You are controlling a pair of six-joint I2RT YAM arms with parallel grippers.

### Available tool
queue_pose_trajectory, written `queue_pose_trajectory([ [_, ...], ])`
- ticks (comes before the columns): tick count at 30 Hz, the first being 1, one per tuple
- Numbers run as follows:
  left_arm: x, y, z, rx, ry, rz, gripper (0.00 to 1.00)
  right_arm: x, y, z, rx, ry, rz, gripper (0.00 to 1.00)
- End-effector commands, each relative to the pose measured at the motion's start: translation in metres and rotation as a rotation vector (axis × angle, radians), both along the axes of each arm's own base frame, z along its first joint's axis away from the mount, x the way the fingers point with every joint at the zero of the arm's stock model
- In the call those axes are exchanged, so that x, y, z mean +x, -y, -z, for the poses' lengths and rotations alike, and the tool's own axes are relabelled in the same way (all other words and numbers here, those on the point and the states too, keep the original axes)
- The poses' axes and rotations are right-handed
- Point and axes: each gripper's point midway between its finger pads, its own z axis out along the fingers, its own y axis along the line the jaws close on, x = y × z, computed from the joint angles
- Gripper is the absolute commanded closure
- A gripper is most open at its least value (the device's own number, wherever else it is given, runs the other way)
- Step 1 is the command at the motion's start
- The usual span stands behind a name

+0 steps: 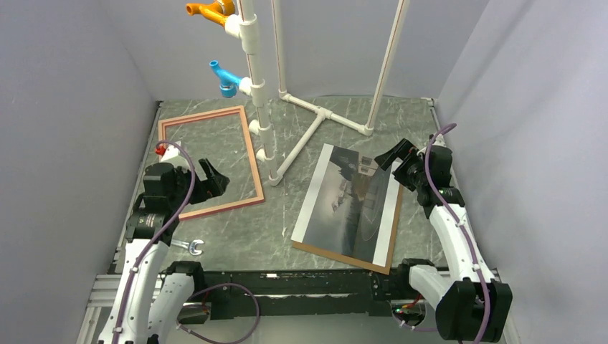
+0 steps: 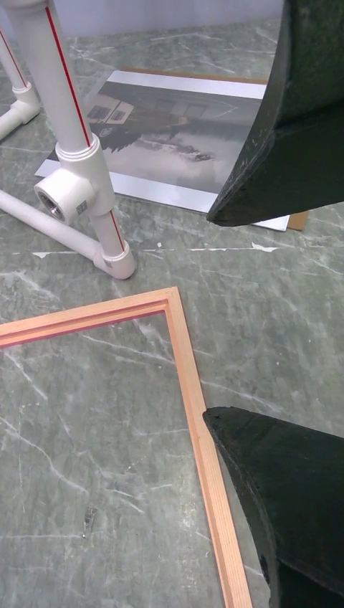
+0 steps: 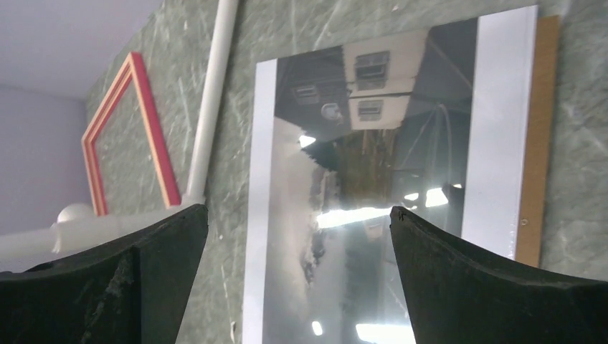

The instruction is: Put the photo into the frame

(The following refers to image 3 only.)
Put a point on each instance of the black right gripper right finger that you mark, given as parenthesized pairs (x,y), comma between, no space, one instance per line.
(458,292)

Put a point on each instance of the glossy photo with white borders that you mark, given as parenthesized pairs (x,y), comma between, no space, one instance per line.
(433,119)

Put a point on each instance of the white PVC pipe stand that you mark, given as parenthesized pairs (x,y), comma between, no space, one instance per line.
(80,234)

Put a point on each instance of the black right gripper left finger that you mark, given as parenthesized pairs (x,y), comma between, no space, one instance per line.
(130,290)

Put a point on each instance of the brown cardboard backing board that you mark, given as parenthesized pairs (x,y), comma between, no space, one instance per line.
(538,139)

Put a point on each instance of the red wooden picture frame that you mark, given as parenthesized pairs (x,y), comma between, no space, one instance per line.
(132,72)

